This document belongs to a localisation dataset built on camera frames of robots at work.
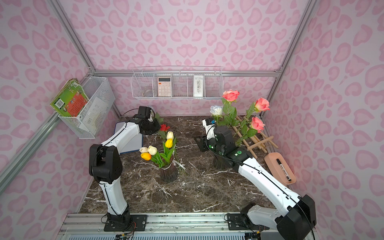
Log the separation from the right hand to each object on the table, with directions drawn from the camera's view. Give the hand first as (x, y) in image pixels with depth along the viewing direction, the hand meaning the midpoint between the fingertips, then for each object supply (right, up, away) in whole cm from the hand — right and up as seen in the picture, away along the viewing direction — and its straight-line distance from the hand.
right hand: (195, 137), depth 73 cm
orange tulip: (-21, -7, -9) cm, 24 cm away
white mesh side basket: (-58, +7, +9) cm, 59 cm away
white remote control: (+1, +31, +20) cm, 37 cm away
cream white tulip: (-12, +1, -1) cm, 12 cm away
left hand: (-23, +7, +24) cm, 33 cm away
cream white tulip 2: (-18, -5, -9) cm, 21 cm away
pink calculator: (-20, +30, +20) cm, 41 cm away
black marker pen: (+53, -20, +18) cm, 60 cm away
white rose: (+10, +13, +1) cm, 16 cm away
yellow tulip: (-12, -2, -5) cm, 13 cm away
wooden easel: (+40, -5, +30) cm, 50 cm away
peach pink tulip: (-22, -5, -7) cm, 24 cm away
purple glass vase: (-14, -20, +8) cm, 26 cm away
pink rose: (+28, +5, -5) cm, 29 cm away
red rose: (-23, +5, +34) cm, 41 cm away
